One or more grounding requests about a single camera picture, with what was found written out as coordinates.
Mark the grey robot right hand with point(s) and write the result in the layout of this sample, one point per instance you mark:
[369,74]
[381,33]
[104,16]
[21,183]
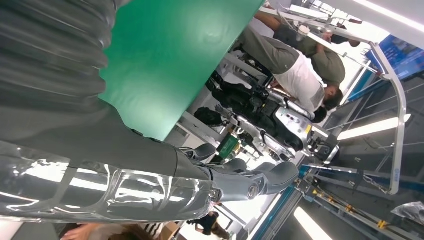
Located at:
[99,155]

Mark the seated person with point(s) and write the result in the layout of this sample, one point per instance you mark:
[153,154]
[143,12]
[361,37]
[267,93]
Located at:
[132,233]

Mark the white table legs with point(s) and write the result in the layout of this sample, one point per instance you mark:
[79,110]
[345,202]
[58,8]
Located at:
[198,127]

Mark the person in black shirt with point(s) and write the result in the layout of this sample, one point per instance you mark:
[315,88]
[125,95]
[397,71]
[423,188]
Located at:
[208,222]

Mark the black silver humanoid robot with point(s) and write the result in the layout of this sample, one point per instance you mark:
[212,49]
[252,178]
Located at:
[285,126]

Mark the standing person in long trousers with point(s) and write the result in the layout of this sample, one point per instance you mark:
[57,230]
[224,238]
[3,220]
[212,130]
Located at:
[294,73]

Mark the standing person in shorts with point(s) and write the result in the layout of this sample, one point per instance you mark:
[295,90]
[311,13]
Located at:
[328,59]

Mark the metal rail with yellow clamps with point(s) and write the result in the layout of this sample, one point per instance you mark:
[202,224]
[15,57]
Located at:
[348,208]

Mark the white metal gantry frame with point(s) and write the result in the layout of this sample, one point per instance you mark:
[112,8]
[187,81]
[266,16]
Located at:
[399,139]

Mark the blue wall screen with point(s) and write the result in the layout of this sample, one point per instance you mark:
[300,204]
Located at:
[402,56]

